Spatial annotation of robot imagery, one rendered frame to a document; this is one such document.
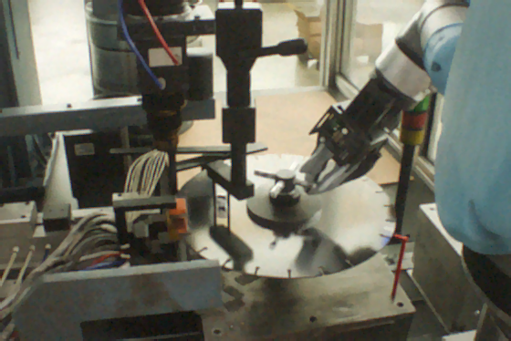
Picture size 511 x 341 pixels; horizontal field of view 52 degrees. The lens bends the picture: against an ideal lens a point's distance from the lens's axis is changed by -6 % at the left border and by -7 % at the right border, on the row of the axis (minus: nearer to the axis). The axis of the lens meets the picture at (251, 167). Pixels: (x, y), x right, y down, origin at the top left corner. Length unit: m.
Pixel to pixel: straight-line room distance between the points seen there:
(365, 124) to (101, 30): 0.84
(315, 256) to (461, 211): 0.55
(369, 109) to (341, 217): 0.19
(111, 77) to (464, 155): 1.25
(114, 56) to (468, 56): 1.21
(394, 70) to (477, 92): 0.48
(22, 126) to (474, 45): 0.84
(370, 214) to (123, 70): 0.77
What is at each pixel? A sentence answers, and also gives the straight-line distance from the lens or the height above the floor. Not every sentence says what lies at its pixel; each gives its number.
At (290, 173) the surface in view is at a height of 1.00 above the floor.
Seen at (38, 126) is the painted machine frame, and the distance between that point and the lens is 0.96.
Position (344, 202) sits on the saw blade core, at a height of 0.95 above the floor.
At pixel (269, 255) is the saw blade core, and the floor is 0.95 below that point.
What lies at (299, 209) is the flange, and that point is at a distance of 0.79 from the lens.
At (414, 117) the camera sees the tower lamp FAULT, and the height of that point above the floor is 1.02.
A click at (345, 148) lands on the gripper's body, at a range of 0.69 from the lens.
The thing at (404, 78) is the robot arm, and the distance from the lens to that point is 0.66.
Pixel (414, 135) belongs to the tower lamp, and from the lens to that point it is 0.99.
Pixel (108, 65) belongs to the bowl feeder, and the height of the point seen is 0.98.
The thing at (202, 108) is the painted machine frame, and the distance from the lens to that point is 0.94.
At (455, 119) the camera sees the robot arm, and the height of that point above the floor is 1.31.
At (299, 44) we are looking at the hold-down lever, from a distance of 0.63.
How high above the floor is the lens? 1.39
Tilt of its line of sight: 28 degrees down
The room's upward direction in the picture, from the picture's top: 1 degrees clockwise
